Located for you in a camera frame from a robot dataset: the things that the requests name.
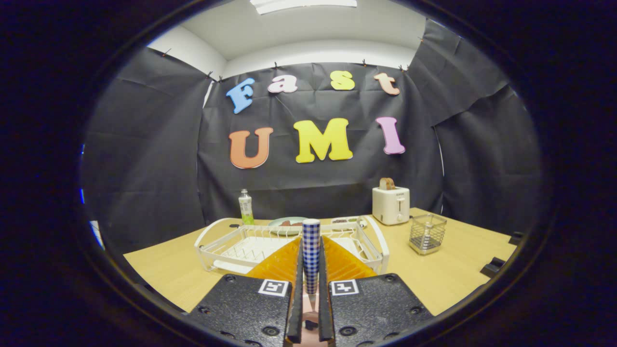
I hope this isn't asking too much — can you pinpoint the clear bottle with green liquid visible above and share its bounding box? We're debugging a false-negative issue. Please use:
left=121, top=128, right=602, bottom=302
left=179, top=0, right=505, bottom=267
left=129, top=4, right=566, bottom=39
left=239, top=189, right=255, bottom=226

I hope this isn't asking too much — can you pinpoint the white sheet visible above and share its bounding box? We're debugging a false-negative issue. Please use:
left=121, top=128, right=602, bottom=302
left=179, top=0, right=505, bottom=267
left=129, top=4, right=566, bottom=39
left=89, top=221, right=105, bottom=249

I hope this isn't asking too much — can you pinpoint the ceiling light panel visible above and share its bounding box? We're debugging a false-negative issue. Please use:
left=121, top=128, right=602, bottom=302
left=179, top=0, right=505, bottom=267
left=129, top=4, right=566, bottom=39
left=250, top=0, right=358, bottom=15

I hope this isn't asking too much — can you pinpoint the black backdrop cloth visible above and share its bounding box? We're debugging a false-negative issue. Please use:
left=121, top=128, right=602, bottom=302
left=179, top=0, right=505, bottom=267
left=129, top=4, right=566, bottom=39
left=82, top=19, right=543, bottom=251

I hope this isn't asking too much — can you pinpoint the white wire dish rack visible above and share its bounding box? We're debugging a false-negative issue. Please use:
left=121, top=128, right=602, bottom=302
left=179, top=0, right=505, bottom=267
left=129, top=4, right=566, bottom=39
left=194, top=216, right=390, bottom=274

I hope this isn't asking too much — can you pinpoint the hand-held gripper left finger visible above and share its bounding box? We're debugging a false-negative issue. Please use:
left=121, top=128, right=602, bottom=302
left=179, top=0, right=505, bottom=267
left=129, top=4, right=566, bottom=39
left=188, top=236, right=305, bottom=347

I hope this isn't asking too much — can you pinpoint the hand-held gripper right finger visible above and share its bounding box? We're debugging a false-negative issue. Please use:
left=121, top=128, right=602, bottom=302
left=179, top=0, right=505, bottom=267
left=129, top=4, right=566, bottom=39
left=317, top=235, right=434, bottom=347

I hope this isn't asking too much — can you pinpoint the white divided condiment tray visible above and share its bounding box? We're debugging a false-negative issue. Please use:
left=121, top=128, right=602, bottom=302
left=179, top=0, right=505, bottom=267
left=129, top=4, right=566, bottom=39
left=331, top=217, right=367, bottom=229

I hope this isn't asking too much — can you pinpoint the metal wire basket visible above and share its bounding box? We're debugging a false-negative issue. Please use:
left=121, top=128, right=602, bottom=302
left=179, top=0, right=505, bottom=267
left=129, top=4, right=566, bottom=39
left=409, top=214, right=447, bottom=255

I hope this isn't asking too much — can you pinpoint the white toaster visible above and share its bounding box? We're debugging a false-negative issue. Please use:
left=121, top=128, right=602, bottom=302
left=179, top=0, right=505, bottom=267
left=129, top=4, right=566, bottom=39
left=372, top=186, right=411, bottom=226

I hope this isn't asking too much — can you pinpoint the white drying mat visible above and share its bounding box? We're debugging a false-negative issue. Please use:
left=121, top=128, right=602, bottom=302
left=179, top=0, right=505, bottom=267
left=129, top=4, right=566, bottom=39
left=214, top=236, right=368, bottom=273

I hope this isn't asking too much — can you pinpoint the light green plate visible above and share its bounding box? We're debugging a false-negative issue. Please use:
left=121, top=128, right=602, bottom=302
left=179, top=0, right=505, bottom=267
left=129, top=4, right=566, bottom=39
left=268, top=217, right=309, bottom=236

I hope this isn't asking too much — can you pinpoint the blue checkered handle spoon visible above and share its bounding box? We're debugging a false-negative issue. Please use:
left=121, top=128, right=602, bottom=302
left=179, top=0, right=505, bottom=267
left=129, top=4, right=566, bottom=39
left=302, top=219, right=322, bottom=311

